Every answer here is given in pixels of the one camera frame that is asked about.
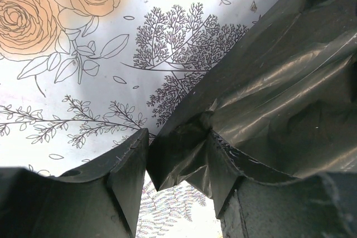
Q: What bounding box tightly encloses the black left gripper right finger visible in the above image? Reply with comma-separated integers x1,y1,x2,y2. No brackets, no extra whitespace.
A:
208,131,356,237

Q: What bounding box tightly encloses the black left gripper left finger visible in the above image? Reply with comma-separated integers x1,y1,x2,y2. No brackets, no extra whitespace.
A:
1,129,149,237

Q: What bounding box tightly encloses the black wrapping paper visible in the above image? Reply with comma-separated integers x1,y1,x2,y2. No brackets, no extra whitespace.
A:
147,0,356,195

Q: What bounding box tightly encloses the floral tablecloth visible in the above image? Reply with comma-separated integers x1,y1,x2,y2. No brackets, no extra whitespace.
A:
0,0,306,238

